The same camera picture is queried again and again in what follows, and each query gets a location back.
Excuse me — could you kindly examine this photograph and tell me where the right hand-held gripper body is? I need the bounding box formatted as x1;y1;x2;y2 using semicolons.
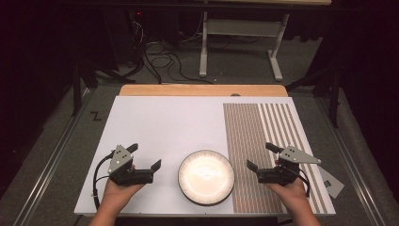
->
256;145;323;186

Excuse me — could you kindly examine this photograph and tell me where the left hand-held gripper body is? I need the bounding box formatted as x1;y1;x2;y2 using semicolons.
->
107;144;155;188

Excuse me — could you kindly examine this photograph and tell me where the person's left hand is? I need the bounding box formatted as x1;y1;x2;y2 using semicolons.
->
101;178;146;209

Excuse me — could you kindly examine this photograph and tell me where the person's right hand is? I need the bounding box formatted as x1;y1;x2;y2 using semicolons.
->
265;178;311;212

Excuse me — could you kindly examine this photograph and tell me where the brown striped placemat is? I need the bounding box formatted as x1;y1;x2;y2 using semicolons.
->
222;103;328;215

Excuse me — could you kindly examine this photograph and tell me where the large white board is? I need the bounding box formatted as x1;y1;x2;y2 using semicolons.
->
73;95;337;217

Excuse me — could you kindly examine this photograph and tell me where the grey paper card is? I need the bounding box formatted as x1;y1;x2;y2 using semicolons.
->
318;166;345;200

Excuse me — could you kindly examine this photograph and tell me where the black floor stand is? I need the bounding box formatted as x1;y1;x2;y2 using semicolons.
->
71;59;136;118
284;67;343;129

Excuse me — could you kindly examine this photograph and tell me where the wooden table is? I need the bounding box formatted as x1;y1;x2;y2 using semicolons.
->
119;84;289;98

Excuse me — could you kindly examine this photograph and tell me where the dark equipment case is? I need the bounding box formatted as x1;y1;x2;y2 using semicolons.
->
103;8;149;69

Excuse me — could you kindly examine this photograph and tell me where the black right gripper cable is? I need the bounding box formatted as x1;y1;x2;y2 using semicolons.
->
297;169;311;198

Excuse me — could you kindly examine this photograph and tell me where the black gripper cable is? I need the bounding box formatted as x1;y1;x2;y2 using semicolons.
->
91;152;116;211
297;169;311;198

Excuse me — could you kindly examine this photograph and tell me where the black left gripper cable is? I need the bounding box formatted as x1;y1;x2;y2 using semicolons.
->
91;152;116;211

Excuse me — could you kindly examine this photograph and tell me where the aluminium floor rail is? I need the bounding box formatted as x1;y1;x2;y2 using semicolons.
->
314;97;379;226
10;89;95;226

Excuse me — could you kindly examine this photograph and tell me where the tangle of black floor cables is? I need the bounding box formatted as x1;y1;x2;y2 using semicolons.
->
142;40;215;86

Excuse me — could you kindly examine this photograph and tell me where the white metal desk frame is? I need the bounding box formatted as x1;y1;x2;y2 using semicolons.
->
199;11;290;82

